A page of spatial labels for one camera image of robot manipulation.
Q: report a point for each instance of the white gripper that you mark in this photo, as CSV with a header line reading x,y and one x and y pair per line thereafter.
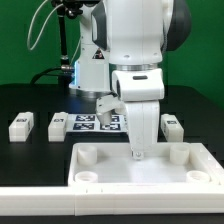
x,y
140,93

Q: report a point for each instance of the white desk tabletop tray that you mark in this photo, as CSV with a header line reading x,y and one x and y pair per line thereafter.
x,y
164,163

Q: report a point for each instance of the white L-shaped fence bar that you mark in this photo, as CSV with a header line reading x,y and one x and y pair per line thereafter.
x,y
103,200

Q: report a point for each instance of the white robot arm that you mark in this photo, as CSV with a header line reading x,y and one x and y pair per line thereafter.
x,y
122,44

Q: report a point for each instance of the fiducial marker sheet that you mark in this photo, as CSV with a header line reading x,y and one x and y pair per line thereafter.
x,y
90,123

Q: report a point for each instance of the black camera stand pole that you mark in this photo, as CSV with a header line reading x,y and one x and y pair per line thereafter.
x,y
71,9

